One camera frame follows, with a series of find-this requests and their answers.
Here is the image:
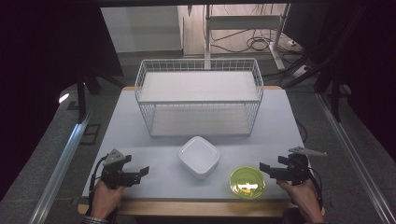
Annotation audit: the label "dark curtain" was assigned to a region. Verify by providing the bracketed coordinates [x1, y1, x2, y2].
[284, 3, 396, 162]
[0, 0, 124, 200]

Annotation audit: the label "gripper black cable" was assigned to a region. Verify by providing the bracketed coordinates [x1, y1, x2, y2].
[88, 155, 108, 217]
[307, 166, 325, 214]

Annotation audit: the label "white table board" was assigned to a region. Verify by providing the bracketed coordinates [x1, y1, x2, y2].
[81, 88, 312, 202]

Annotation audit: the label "white desk frame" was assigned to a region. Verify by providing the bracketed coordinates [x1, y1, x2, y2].
[203, 3, 290, 71]

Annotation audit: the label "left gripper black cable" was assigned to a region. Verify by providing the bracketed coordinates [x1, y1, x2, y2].
[88, 155, 108, 217]

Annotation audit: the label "white power strip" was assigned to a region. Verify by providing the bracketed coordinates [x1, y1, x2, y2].
[291, 63, 313, 79]

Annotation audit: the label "white panel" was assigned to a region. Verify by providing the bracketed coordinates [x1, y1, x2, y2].
[100, 5, 183, 54]

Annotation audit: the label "white square bowl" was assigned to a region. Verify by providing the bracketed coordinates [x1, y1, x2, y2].
[177, 135, 221, 181]

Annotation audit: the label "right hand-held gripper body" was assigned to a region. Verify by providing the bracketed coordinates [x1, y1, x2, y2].
[270, 146, 328, 187]

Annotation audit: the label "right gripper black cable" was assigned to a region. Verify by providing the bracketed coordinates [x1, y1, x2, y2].
[307, 166, 325, 214]

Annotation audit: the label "person's right hand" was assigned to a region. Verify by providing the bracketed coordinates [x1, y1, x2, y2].
[277, 178, 325, 224]

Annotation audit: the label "white wire rack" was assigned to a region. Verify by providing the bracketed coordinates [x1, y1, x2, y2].
[134, 58, 265, 138]

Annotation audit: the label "green translucent bowl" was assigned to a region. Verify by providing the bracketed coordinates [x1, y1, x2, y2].
[229, 165, 267, 200]

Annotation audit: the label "black floor cables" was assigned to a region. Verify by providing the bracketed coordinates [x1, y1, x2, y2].
[210, 28, 302, 54]

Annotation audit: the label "person's left hand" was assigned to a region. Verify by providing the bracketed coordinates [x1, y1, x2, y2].
[89, 178, 126, 220]

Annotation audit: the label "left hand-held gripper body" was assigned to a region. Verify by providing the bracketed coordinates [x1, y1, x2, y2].
[100, 148, 135, 189]

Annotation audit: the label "metal floor rail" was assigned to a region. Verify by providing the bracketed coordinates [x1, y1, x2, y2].
[315, 92, 396, 224]
[29, 112, 93, 224]

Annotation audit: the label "black stand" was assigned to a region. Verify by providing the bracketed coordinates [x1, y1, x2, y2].
[75, 69, 126, 123]
[313, 66, 348, 123]

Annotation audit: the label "black floor plate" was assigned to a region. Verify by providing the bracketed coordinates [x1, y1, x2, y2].
[79, 123, 102, 146]

